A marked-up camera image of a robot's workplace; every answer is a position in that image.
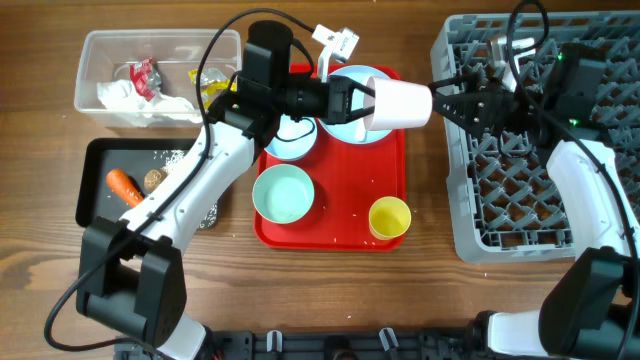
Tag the yellow plastic cup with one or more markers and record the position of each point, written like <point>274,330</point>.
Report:
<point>389,217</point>

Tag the orange carrot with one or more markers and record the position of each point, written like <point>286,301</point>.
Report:
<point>120,183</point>

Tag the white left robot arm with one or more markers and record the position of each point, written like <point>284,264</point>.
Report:
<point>131,276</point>

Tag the pink plastic cup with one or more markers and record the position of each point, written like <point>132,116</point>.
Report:
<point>397,105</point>

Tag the green bowl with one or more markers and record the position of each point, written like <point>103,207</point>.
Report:
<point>283,194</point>

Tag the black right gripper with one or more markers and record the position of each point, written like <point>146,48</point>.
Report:
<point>490,111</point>

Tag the red foil wrapper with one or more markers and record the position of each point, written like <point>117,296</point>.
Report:
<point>145,78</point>

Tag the red plastic tray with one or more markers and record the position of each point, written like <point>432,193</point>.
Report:
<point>347,179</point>

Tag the white plastic spoon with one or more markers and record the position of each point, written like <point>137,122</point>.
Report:
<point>361,132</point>

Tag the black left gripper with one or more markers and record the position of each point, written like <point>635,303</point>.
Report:
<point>338,101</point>

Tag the black rectangular tray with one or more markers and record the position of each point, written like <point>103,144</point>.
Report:
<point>135,156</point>

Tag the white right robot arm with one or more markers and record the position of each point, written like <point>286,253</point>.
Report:
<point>593,312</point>

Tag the grey dishwasher rack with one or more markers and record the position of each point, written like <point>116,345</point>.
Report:
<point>504,207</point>

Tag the brown walnut shell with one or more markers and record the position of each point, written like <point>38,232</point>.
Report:
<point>153,179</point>

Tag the crumpled white tissue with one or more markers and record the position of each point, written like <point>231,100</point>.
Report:
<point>125,100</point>

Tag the yellow foil wrapper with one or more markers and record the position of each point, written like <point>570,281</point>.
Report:
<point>213,82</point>

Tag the clear plastic waste bin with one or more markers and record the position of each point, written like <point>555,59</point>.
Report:
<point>103,77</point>

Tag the small light blue bowl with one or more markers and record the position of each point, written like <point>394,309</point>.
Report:
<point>293,140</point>

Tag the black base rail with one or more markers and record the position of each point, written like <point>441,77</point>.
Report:
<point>387,343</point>

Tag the white rice pile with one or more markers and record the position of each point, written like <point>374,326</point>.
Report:
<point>170,159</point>

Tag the large light blue plate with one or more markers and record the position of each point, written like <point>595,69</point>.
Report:
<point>347,132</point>

